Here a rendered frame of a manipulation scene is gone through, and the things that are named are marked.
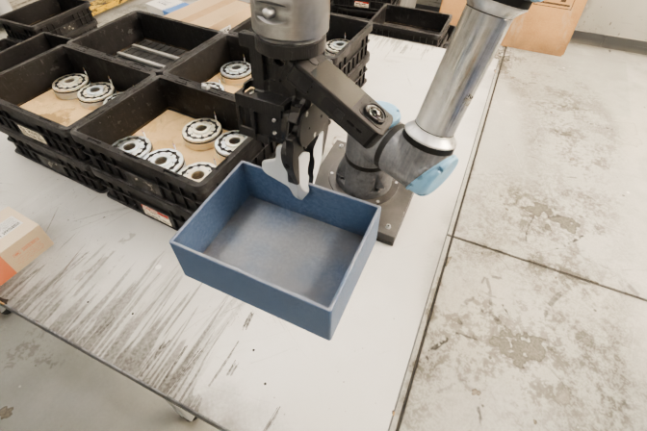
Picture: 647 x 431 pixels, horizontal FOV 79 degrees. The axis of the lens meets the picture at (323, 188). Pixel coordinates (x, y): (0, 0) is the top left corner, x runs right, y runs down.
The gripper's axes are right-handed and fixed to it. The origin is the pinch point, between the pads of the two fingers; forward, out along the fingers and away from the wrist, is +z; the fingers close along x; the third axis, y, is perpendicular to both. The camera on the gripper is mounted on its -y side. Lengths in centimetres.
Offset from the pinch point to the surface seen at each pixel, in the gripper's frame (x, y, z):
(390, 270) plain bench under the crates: -24.8, -9.3, 40.4
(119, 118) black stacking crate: -23, 67, 21
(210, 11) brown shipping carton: -96, 94, 18
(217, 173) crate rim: -14.3, 28.5, 18.3
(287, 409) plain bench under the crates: 11.1, -2.3, 43.5
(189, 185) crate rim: -9.1, 31.6, 18.8
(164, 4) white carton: -107, 130, 24
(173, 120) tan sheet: -35, 61, 26
